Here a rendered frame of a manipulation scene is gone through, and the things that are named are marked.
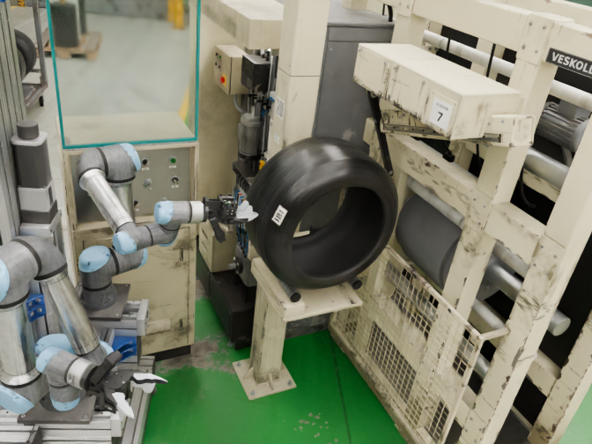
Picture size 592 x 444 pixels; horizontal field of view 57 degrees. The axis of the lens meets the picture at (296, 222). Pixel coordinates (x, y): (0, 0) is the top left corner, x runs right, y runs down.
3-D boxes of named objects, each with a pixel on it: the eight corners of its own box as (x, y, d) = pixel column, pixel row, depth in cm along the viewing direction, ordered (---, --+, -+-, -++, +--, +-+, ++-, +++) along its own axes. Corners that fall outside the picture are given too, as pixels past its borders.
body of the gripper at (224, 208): (240, 203, 185) (206, 203, 179) (236, 225, 189) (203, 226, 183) (233, 193, 191) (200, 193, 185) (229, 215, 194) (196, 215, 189)
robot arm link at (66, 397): (93, 390, 163) (91, 364, 157) (67, 418, 153) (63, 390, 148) (72, 381, 165) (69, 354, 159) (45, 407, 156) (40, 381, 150)
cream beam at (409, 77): (350, 81, 212) (357, 43, 205) (403, 80, 223) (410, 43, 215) (448, 141, 166) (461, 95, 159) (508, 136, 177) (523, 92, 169)
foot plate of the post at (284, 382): (232, 364, 297) (232, 358, 295) (277, 352, 308) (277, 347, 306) (249, 400, 277) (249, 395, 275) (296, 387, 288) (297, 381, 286)
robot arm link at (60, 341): (87, 366, 179) (84, 335, 173) (58, 394, 168) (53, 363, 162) (58, 353, 183) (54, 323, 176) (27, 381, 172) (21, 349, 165)
